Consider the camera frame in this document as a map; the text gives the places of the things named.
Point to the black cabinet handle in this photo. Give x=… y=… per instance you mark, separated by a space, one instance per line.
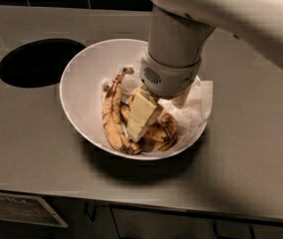
x=232 y=230
x=90 y=210

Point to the black cabinet handle left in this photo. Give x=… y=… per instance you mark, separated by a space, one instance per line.
x=90 y=210

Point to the framed sign below counter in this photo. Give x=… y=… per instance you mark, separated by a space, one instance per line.
x=29 y=209

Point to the long spotted banana left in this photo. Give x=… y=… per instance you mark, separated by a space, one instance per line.
x=111 y=117

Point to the white paper napkin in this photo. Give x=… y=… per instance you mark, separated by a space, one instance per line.
x=191 y=118

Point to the round black counter hole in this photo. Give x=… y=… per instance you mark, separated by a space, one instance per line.
x=38 y=64

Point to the small middle spotted banana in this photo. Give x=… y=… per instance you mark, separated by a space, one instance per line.
x=125 y=112

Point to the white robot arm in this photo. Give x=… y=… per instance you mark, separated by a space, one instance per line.
x=178 y=31

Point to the white oval bowl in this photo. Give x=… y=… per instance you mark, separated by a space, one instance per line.
x=81 y=87

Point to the dark spotted banana right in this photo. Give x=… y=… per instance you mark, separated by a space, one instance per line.
x=169 y=121

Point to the black cabinet handle right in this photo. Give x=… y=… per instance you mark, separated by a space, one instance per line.
x=232 y=230

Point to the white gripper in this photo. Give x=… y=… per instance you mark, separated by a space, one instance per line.
x=168 y=79

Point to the spotted banana with stem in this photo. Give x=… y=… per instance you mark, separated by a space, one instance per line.
x=144 y=114

